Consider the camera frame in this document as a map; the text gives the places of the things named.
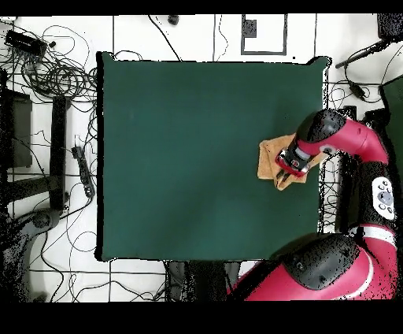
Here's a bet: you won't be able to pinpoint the tan terry towel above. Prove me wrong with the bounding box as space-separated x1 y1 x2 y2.
257 132 331 192

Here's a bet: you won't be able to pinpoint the black power adapter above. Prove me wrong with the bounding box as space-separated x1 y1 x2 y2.
348 80 367 102

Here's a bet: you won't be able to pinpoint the dark green tablecloth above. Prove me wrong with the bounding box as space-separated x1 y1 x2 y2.
94 50 331 264

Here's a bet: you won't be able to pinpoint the hanging green cloth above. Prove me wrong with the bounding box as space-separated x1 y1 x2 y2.
379 75 403 177

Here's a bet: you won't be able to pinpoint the black tripod rod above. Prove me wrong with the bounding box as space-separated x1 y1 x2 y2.
334 39 394 69

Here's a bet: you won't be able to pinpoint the black corner box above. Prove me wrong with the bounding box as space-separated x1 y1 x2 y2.
376 13 403 40

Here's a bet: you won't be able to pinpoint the black power strip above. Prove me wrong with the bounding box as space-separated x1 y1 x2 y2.
71 145 96 199

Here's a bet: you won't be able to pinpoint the dark square box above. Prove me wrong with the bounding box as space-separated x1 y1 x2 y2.
0 89 33 169

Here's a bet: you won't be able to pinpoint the black metal stand frame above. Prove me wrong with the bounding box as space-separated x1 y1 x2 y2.
335 105 360 234
4 95 72 211

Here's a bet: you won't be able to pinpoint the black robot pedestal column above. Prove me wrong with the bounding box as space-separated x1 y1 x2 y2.
165 260 242 302

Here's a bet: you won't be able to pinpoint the tangled black cables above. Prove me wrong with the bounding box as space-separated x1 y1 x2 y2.
0 24 98 105

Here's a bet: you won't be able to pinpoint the black switch box with ports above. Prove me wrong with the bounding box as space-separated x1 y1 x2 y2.
4 28 48 58

